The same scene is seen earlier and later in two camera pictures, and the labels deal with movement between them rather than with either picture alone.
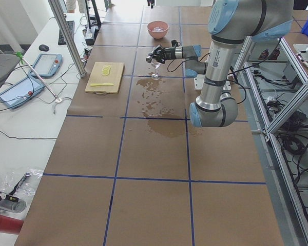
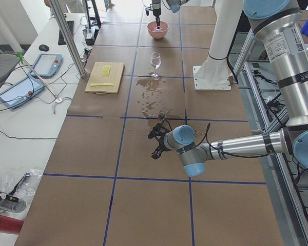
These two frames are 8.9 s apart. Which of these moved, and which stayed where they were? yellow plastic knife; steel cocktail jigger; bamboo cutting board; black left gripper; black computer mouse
Moved: steel cocktail jigger; black left gripper
Stayed: black computer mouse; bamboo cutting board; yellow plastic knife
